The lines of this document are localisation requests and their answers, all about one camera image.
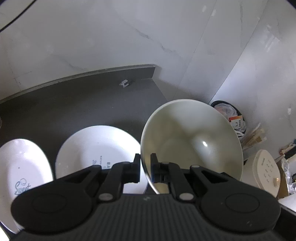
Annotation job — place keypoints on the brown bowl with packets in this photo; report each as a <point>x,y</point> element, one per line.
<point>233,116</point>

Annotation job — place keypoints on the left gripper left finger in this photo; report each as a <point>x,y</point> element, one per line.
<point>114,179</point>

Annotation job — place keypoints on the white plate Sweet print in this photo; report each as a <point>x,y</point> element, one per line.
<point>23,166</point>

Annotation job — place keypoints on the white air fryer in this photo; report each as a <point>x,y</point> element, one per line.
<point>260,170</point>

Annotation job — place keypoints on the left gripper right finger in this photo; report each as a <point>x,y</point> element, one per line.
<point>172,175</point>

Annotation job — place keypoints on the white plate bakery print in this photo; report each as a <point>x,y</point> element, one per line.
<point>95,145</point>

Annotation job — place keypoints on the white bowl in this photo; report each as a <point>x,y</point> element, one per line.
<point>189,132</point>

